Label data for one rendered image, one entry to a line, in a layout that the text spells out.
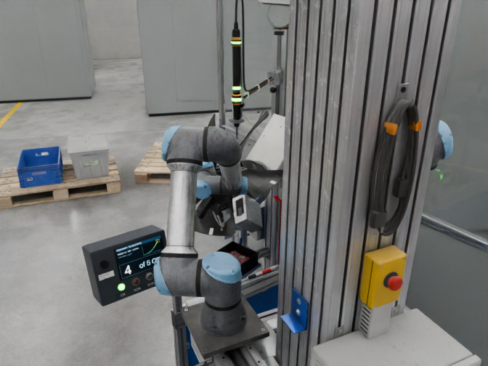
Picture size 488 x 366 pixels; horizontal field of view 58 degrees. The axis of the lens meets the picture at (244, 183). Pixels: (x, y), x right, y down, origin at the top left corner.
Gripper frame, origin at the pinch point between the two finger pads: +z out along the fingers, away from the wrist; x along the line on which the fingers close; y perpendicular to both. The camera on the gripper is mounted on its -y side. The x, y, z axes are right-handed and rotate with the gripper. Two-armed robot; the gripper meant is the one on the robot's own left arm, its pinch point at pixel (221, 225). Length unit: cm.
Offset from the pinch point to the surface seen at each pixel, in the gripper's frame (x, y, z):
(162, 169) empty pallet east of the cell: 272, 63, 112
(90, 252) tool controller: -26, -55, -43
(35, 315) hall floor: 119, -101, 76
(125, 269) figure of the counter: -30, -48, -32
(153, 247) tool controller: -28, -37, -32
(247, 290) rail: -26.1, -8.5, 17.1
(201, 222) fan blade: 10.6, -4.7, 0.7
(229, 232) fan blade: -1.0, 2.4, 5.3
